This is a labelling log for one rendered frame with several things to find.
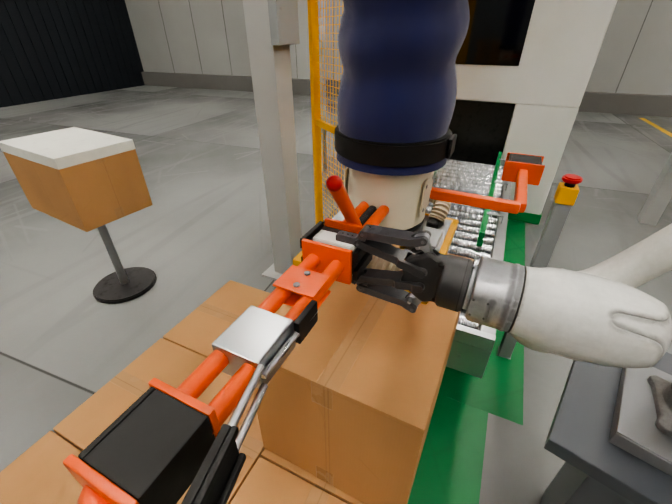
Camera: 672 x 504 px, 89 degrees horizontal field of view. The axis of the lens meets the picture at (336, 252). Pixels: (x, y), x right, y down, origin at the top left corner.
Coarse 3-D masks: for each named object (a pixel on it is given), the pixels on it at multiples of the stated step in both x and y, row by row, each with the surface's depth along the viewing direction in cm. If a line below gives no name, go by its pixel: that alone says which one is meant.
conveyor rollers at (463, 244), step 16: (448, 160) 311; (448, 176) 275; (464, 176) 277; (480, 176) 280; (480, 192) 251; (496, 192) 248; (464, 208) 226; (480, 208) 230; (464, 224) 212; (480, 224) 208; (464, 240) 191; (464, 256) 183; (480, 256) 180; (464, 320) 139
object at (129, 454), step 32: (160, 384) 31; (128, 416) 29; (160, 416) 29; (192, 416) 29; (96, 448) 26; (128, 448) 26; (160, 448) 26; (192, 448) 28; (96, 480) 25; (128, 480) 25; (160, 480) 25; (192, 480) 29
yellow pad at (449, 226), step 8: (424, 224) 84; (432, 224) 79; (440, 224) 84; (448, 224) 84; (456, 224) 85; (448, 232) 82; (440, 240) 78; (448, 240) 79; (400, 248) 76; (408, 248) 75; (440, 248) 76; (448, 248) 77
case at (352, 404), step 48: (336, 288) 93; (336, 336) 78; (384, 336) 78; (432, 336) 78; (288, 384) 73; (336, 384) 68; (384, 384) 68; (432, 384) 68; (288, 432) 84; (336, 432) 74; (384, 432) 66; (336, 480) 85; (384, 480) 75
